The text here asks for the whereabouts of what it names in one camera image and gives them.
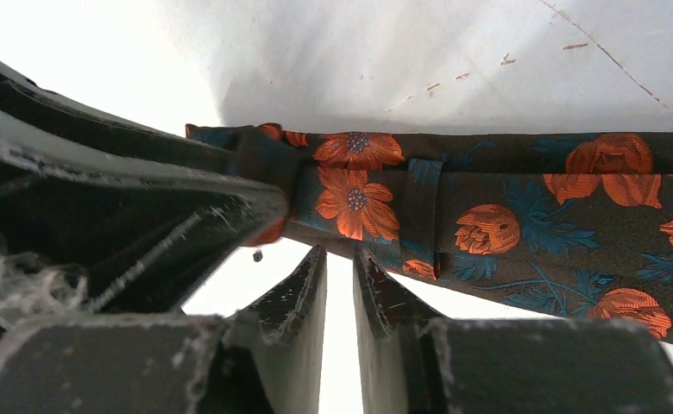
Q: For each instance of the black orange-flower tie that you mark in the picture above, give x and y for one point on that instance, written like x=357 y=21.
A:
x=569 y=225

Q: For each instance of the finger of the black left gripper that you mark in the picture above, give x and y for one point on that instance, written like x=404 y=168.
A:
x=56 y=114

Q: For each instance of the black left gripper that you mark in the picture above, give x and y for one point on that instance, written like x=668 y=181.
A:
x=82 y=230

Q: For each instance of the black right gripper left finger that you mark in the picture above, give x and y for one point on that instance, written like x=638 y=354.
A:
x=266 y=358

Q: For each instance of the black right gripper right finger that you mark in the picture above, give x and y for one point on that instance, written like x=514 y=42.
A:
x=414 y=359

